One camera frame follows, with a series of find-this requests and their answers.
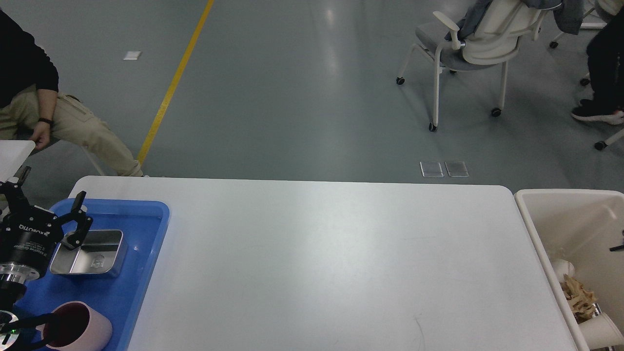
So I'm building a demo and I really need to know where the white office chair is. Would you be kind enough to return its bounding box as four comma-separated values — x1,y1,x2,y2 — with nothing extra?
396,0,552,133

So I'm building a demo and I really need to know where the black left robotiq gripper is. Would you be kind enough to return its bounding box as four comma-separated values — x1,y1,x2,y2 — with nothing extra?
0,166,94,282

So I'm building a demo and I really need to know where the stainless steel rectangular dish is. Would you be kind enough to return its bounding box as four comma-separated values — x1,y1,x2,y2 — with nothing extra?
49,230,128,278

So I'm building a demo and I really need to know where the person in beige trousers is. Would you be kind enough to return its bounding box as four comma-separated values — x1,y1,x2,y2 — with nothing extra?
0,12,143,177

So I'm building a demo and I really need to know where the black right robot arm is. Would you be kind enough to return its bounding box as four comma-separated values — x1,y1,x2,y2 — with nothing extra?
609,240,624,253

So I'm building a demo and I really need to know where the brown paper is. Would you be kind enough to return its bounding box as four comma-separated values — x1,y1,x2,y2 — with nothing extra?
560,274,597,324

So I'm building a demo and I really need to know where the pink mug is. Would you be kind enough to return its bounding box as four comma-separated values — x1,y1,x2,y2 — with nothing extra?
45,301,113,351

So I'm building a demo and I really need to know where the person in black trousers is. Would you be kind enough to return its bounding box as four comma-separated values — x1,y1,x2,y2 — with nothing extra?
570,14,624,126

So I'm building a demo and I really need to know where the beige plastic bin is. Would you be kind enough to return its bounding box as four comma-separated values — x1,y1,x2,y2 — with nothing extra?
515,189,624,351

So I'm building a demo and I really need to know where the grey jacket on chair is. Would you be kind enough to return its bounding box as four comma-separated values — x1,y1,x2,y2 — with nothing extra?
456,0,584,41

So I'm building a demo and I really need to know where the blue plastic tray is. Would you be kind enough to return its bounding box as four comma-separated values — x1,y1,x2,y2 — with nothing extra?
15,198,170,351

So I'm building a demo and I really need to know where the white paper cup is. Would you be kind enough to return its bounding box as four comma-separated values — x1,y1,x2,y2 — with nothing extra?
550,258,576,284
579,312,624,350

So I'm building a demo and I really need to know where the white side table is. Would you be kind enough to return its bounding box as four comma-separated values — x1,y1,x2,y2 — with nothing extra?
0,140,36,182

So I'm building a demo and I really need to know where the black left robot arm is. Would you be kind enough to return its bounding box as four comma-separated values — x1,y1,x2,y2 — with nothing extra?
0,166,93,351

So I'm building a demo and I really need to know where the white paper cup in bin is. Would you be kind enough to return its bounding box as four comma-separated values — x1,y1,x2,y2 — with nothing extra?
550,258,576,284

